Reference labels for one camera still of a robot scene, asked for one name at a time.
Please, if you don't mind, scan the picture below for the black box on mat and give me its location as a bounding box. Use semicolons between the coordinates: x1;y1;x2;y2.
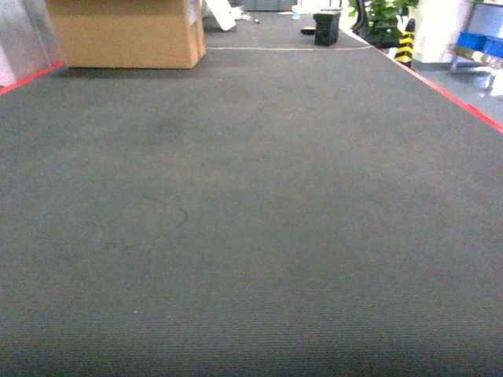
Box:
313;11;341;46

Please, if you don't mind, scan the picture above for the yellow black striped bollard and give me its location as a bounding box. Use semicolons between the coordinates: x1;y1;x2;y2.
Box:
394;18;416;68

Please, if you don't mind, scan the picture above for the large cardboard box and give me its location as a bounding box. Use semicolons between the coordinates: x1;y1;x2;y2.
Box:
46;0;206;69

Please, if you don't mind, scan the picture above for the green potted plant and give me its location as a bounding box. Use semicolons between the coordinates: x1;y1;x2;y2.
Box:
349;0;419;49

